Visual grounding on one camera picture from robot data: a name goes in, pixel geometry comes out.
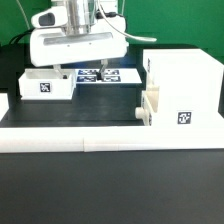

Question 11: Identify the white thin cable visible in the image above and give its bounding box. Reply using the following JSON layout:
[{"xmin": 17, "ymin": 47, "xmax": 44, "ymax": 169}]
[{"xmin": 15, "ymin": 0, "xmax": 158, "ymax": 43}]

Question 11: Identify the white marker tag sheet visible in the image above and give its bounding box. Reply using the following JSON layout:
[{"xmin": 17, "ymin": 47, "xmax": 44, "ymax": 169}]
[{"xmin": 75, "ymin": 68, "xmax": 142, "ymax": 84}]

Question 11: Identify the white drawer cabinet frame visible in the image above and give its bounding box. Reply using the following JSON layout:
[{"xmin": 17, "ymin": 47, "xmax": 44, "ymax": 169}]
[{"xmin": 143, "ymin": 49, "xmax": 224, "ymax": 127}]

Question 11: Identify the white drawer box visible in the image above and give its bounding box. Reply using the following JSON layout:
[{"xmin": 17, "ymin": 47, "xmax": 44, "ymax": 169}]
[
  {"xmin": 135, "ymin": 84, "xmax": 159, "ymax": 126},
  {"xmin": 19, "ymin": 69, "xmax": 76, "ymax": 100}
]

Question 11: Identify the white L-shaped border wall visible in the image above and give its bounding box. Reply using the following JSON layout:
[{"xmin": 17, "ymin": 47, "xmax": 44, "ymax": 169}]
[{"xmin": 0, "ymin": 93, "xmax": 224, "ymax": 154}]

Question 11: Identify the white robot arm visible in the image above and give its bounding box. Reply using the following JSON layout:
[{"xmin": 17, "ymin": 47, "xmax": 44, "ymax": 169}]
[{"xmin": 30, "ymin": 0, "xmax": 128, "ymax": 80}]

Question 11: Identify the black cable bundle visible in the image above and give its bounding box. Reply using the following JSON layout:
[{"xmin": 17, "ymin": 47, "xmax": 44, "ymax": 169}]
[{"xmin": 8, "ymin": 29, "xmax": 34, "ymax": 46}]

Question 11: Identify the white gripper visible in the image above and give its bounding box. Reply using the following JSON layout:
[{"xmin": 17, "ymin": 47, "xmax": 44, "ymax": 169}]
[{"xmin": 30, "ymin": 19, "xmax": 128, "ymax": 80}]

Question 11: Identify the white front drawer box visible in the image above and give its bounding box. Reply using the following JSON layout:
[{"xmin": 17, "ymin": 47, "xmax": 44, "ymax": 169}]
[{"xmin": 135, "ymin": 84, "xmax": 159, "ymax": 126}]

